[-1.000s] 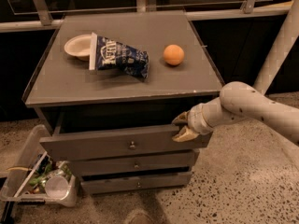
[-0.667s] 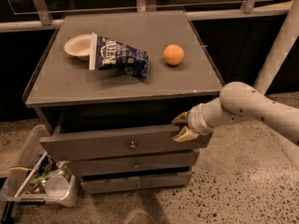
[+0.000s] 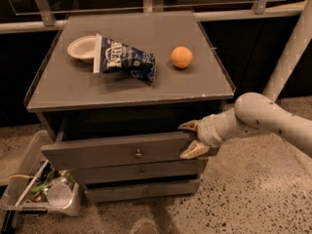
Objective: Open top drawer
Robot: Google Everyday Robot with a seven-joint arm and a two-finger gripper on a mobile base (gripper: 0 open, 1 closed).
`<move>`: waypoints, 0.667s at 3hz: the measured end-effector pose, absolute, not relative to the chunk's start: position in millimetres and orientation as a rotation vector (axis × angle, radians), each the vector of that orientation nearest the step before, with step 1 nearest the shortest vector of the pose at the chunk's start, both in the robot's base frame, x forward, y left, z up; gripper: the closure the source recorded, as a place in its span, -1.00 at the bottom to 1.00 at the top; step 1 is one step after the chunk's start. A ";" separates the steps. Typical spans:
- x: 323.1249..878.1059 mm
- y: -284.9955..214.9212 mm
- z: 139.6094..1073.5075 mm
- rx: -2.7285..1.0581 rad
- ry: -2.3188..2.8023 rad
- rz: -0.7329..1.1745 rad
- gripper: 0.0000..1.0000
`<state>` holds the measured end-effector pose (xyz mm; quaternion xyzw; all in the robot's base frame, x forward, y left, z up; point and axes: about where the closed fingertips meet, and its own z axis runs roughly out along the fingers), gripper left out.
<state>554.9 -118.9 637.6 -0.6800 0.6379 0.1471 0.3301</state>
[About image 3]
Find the metal railing with glass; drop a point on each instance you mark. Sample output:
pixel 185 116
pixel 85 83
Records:
pixel 19 16

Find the blue chip bag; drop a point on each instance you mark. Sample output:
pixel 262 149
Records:
pixel 113 56

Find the grey drawer cabinet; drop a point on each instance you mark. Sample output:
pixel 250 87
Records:
pixel 76 104

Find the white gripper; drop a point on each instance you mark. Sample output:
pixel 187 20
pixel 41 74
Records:
pixel 207 131

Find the clear plastic bin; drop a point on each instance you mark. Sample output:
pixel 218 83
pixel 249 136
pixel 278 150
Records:
pixel 29 184

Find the white plastic cup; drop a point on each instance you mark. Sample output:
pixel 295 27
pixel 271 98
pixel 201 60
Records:
pixel 59 195

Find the grey drawer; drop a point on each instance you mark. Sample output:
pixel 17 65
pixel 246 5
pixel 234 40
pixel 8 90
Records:
pixel 149 190
pixel 139 171
pixel 117 151

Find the grey top drawer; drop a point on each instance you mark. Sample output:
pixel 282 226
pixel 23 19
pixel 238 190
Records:
pixel 117 151

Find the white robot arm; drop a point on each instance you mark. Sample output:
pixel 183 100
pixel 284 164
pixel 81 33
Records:
pixel 252 114

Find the white paper bowl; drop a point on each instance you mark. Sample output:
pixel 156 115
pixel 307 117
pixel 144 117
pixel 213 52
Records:
pixel 83 49

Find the grey bottom drawer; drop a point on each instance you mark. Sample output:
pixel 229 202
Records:
pixel 149 190

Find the white slanted pole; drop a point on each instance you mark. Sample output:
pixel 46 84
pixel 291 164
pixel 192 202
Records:
pixel 293 51

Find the grey middle drawer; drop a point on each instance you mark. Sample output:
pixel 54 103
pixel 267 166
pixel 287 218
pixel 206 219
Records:
pixel 139 171

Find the orange fruit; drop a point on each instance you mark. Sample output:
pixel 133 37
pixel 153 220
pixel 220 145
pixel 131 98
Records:
pixel 181 57

